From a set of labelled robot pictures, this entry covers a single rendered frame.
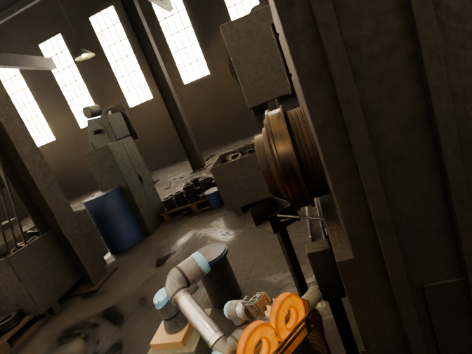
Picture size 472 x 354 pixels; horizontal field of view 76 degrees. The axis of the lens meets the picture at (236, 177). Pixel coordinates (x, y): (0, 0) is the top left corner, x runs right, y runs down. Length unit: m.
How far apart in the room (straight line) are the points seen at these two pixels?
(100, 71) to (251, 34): 9.95
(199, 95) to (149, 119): 2.22
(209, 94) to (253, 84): 7.83
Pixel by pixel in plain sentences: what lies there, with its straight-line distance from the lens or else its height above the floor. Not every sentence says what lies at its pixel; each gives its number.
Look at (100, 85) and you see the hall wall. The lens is 13.41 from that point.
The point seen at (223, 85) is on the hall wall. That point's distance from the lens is 11.56.
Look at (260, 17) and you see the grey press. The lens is 4.01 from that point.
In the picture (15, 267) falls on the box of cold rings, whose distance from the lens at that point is 3.89.
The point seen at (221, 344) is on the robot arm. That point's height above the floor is 0.59.
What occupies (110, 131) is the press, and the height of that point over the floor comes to 1.84.
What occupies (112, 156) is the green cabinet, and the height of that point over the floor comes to 1.31.
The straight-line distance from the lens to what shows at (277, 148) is 1.16.
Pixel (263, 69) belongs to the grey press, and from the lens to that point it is 3.93.
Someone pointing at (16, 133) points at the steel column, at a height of 1.94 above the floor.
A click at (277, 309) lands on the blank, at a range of 1.08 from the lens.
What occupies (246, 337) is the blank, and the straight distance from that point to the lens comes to 1.01.
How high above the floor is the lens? 1.44
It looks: 14 degrees down
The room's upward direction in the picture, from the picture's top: 21 degrees counter-clockwise
